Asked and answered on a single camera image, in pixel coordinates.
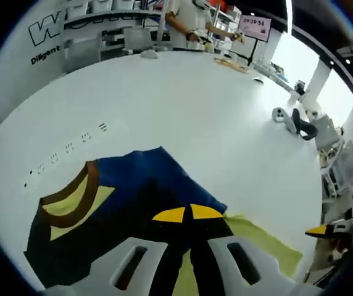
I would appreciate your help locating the white handheld controller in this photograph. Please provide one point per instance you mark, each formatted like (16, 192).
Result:
(283, 118)

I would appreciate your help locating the metal shelving unit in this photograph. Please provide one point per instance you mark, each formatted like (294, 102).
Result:
(118, 18)

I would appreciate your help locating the white storage bin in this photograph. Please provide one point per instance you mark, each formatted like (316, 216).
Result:
(77, 5)

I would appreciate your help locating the yellow flat item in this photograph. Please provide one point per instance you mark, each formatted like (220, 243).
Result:
(232, 65)

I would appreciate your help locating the pink timer screen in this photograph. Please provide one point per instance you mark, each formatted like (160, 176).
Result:
(255, 28)

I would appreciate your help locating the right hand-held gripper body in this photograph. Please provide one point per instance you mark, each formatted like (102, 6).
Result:
(347, 231)

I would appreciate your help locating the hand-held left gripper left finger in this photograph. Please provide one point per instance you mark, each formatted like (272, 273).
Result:
(161, 256)

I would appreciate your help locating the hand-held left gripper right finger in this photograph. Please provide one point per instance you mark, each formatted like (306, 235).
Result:
(213, 256)

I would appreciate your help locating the yellow blue black garment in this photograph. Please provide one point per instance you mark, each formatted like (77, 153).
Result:
(127, 191)

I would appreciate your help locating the white mesh chair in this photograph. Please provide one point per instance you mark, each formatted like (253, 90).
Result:
(338, 160)

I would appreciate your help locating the small white object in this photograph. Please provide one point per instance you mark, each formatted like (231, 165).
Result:
(149, 54)

